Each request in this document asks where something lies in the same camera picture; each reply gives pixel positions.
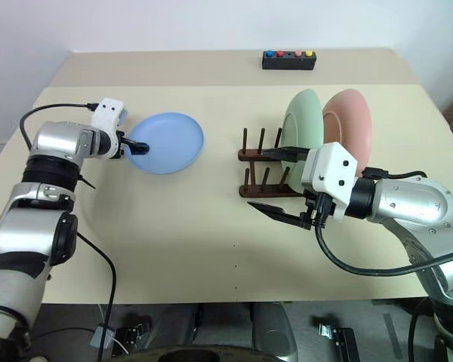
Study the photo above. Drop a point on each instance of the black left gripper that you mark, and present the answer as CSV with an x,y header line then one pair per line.
x,y
120,148

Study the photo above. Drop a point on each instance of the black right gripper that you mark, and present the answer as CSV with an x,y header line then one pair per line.
x,y
319,211

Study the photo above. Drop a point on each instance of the blue plate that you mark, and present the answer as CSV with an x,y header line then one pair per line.
x,y
170,143

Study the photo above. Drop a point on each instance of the green plate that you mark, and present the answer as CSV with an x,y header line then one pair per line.
x,y
302,120

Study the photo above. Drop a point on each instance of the red plate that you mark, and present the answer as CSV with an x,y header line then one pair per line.
x,y
349,117

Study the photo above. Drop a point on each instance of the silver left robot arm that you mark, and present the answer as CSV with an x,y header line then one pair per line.
x,y
53,151

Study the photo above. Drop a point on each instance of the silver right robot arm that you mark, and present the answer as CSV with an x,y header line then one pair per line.
x,y
411,200

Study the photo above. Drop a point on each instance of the dark wooden dish rack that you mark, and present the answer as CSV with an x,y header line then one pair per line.
x,y
254,190

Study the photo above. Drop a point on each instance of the black button box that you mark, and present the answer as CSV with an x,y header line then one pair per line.
x,y
288,63

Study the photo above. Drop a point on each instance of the grey rounded shell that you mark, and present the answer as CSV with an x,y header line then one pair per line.
x,y
273,332

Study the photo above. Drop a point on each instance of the small grey box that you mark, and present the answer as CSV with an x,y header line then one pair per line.
x,y
102,337

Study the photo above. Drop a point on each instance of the dark rounded base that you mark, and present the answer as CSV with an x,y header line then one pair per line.
x,y
188,354

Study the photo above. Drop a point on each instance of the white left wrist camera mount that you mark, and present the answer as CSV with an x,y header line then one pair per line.
x,y
106,113

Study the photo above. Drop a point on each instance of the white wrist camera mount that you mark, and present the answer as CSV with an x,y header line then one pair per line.
x,y
332,169
106,113

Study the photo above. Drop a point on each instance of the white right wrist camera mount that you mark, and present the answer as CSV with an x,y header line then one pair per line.
x,y
332,169

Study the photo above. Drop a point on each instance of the black metal bracket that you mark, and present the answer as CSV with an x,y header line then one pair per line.
x,y
134,332
338,337

